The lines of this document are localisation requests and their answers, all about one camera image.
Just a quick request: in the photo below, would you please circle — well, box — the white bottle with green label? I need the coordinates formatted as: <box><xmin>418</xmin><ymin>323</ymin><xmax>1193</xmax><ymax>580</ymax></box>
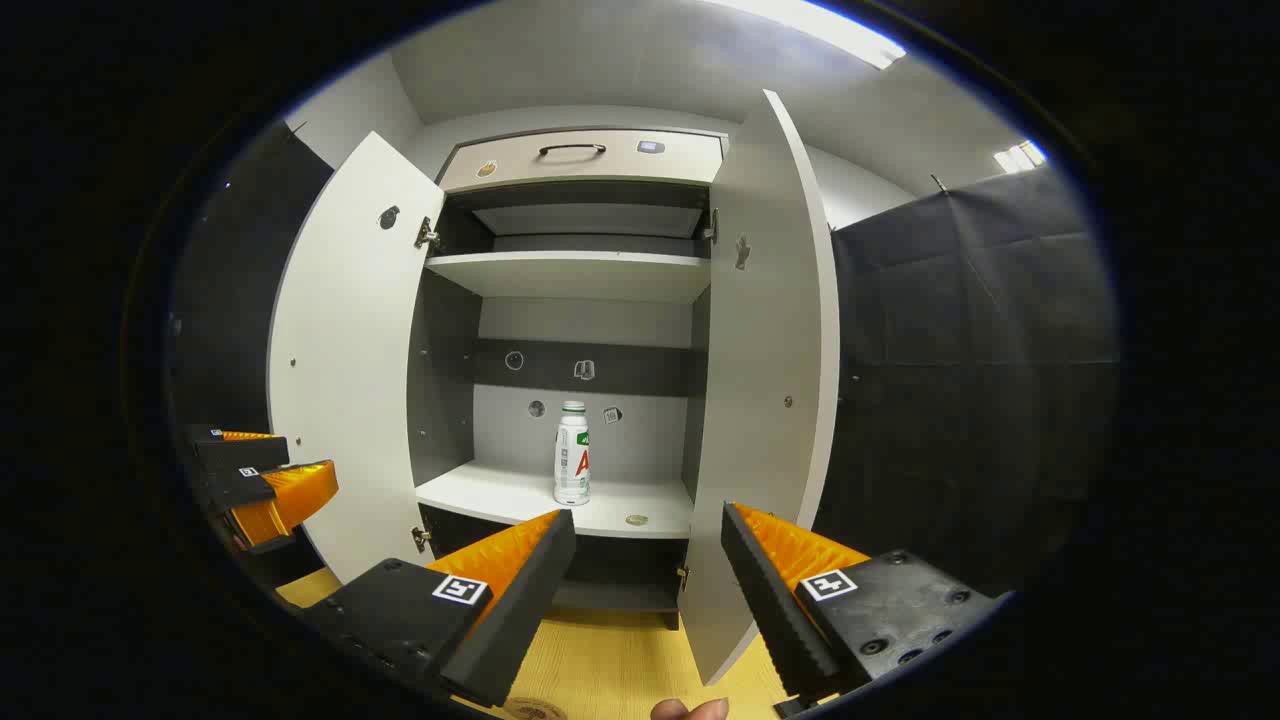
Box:
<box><xmin>553</xmin><ymin>400</ymin><xmax>592</xmax><ymax>507</ymax></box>

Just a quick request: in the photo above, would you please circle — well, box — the white cabinet shelf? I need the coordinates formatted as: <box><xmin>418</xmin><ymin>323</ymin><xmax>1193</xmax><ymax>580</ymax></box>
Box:
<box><xmin>415</xmin><ymin>460</ymin><xmax>696</xmax><ymax>539</ymax></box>
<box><xmin>425</xmin><ymin>250</ymin><xmax>711</xmax><ymax>304</ymax></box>

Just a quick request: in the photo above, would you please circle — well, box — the black backdrop cloth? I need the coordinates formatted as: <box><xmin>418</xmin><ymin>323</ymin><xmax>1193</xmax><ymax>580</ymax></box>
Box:
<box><xmin>812</xmin><ymin>165</ymin><xmax>1121</xmax><ymax>596</ymax></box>
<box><xmin>170</xmin><ymin>120</ymin><xmax>334</xmax><ymax>591</ymax></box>

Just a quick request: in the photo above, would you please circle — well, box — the white cabinet drawer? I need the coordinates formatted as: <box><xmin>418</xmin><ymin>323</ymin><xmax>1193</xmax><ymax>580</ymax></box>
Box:
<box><xmin>437</xmin><ymin>128</ymin><xmax>726</xmax><ymax>194</ymax></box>

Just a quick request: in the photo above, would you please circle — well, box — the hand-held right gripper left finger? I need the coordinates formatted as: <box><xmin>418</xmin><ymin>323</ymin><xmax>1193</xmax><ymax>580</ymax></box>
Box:
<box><xmin>300</xmin><ymin>508</ymin><xmax>578</xmax><ymax>709</ymax></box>

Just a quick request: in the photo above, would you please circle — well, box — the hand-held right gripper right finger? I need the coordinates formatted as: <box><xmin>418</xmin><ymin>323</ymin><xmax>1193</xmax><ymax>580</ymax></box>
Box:
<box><xmin>720</xmin><ymin>502</ymin><xmax>1016</xmax><ymax>706</ymax></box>

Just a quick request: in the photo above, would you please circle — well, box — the small ceiling light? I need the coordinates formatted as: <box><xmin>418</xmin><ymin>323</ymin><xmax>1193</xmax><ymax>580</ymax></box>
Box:
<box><xmin>993</xmin><ymin>140</ymin><xmax>1048</xmax><ymax>174</ymax></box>

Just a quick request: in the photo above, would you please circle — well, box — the grey cabinet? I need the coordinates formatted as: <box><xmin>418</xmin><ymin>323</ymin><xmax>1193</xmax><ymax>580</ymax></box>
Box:
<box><xmin>405</xmin><ymin>125</ymin><xmax>731</xmax><ymax>631</ymax></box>

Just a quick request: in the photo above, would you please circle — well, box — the white cabinet door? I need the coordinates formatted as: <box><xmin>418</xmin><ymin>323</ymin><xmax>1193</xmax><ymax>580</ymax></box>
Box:
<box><xmin>677</xmin><ymin>90</ymin><xmax>841</xmax><ymax>686</ymax></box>
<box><xmin>267</xmin><ymin>130</ymin><xmax>446</xmax><ymax>586</ymax></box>

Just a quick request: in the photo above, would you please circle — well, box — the long ceiling light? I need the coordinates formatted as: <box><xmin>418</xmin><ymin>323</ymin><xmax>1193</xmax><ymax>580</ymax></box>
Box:
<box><xmin>700</xmin><ymin>0</ymin><xmax>908</xmax><ymax>71</ymax></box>

